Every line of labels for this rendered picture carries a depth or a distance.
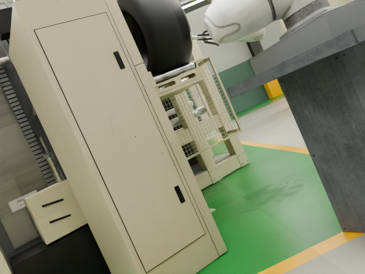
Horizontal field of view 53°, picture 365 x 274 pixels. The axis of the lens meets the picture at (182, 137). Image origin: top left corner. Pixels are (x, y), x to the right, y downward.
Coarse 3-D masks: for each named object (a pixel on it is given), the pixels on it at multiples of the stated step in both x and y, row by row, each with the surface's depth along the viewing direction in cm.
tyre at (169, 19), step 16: (128, 0) 221; (144, 0) 216; (160, 0) 220; (176, 0) 227; (128, 16) 256; (144, 16) 214; (160, 16) 215; (176, 16) 220; (144, 32) 216; (160, 32) 214; (176, 32) 220; (144, 48) 272; (160, 48) 217; (176, 48) 223; (144, 64) 268; (160, 64) 223; (176, 64) 231
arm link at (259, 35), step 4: (264, 28) 217; (256, 32) 216; (260, 32) 216; (264, 32) 217; (248, 36) 218; (252, 36) 218; (256, 36) 218; (260, 36) 218; (264, 36) 220; (240, 40) 222; (244, 40) 221; (248, 40) 220; (252, 40) 220; (256, 40) 221
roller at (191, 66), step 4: (188, 64) 235; (192, 64) 236; (176, 68) 231; (180, 68) 232; (184, 68) 233; (188, 68) 235; (192, 68) 237; (164, 72) 227; (168, 72) 227; (172, 72) 229; (176, 72) 230; (180, 72) 232; (156, 76) 223; (160, 76) 224; (164, 76) 226; (168, 76) 227; (172, 76) 230; (156, 80) 223; (160, 80) 225
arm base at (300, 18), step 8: (320, 0) 118; (304, 8) 118; (312, 8) 118; (320, 8) 118; (328, 8) 117; (296, 16) 120; (304, 16) 119; (312, 16) 117; (288, 24) 124; (296, 24) 121; (288, 32) 123
